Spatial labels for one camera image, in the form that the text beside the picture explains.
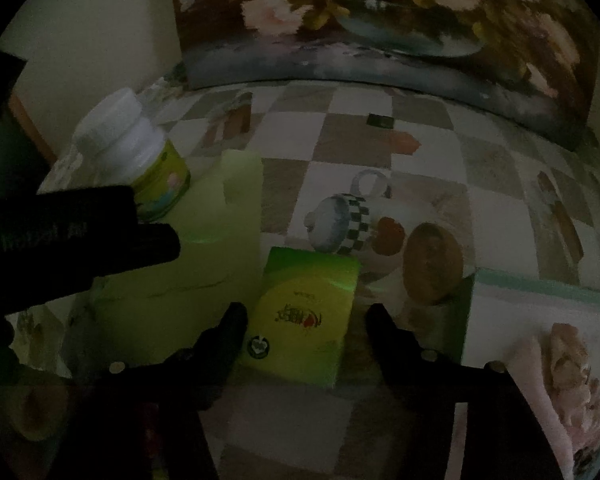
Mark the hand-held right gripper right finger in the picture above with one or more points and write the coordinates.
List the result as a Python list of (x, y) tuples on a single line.
[(385, 340)]

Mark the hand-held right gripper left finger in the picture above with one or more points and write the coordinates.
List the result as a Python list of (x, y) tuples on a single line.
[(225, 340)]

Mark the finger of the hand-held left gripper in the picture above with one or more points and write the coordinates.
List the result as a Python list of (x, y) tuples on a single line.
[(150, 247)]

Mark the pale yellow-green soft sheet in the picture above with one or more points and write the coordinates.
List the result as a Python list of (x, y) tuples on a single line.
[(205, 260)]

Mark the green yellow tea box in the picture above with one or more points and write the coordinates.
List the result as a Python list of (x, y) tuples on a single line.
[(305, 310)]

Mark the white tray with green rim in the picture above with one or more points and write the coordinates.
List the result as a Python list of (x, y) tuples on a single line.
[(505, 310)]

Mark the pink plush toy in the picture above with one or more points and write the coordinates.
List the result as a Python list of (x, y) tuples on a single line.
[(565, 375)]

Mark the white bottle with green label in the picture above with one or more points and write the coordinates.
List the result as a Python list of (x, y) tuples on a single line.
[(130, 145)]

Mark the checkered printed tablecloth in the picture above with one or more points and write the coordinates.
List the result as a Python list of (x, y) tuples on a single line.
[(350, 140)]

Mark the floral painting canvas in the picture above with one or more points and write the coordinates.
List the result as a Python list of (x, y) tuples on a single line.
[(430, 10)]

